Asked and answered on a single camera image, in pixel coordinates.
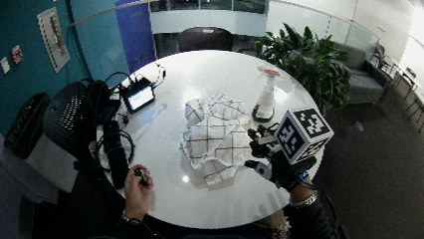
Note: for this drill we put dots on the round palm camera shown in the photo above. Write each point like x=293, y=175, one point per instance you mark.
x=262, y=170

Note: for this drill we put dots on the white checked cloth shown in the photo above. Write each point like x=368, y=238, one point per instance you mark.
x=211, y=136

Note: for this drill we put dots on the black metal chair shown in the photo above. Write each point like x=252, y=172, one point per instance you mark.
x=412, y=99

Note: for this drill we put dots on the white box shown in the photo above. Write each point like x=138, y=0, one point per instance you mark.
x=50, y=162

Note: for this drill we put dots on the small black tablet screen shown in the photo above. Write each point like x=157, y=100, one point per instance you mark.
x=138, y=97

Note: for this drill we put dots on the dark upholstered chair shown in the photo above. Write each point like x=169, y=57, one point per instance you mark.
x=204, y=39

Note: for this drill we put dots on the grey sofa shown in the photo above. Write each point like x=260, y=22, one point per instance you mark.
x=364, y=83

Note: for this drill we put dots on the framed wall poster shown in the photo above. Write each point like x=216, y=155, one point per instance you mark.
x=53, y=40

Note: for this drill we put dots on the green potted plant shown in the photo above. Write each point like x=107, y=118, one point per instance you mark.
x=308, y=63

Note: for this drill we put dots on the white cube with black markers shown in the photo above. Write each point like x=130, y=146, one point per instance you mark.
x=304, y=134

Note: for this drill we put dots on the black round base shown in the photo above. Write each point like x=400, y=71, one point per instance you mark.
x=255, y=114

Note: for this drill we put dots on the white spray bottle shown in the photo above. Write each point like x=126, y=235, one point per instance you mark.
x=267, y=96

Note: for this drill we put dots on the white wall sign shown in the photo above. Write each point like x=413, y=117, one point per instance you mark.
x=4, y=65

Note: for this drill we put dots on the small black clicker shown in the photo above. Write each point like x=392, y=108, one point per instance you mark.
x=142, y=174

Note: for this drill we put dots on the red wall sign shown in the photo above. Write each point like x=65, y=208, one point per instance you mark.
x=17, y=54

